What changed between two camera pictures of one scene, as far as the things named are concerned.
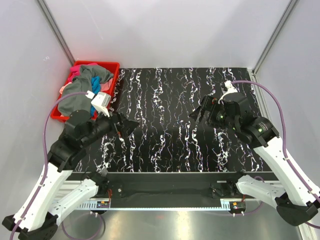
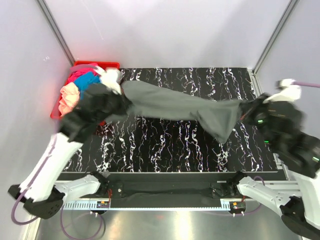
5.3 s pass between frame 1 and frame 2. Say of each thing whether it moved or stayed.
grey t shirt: moved
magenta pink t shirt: stayed
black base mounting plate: stayed
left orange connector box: stayed
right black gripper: moved
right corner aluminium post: stayed
